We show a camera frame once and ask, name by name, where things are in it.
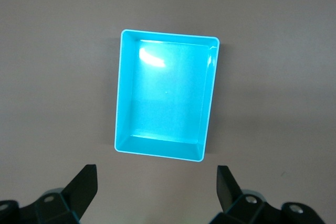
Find blue plastic box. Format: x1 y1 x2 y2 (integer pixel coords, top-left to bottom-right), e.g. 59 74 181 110
113 29 221 163

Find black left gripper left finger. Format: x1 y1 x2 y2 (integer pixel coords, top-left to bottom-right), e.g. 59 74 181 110
20 164 99 224

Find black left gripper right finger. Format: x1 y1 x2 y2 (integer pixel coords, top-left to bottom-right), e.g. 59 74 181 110
209 165 283 224

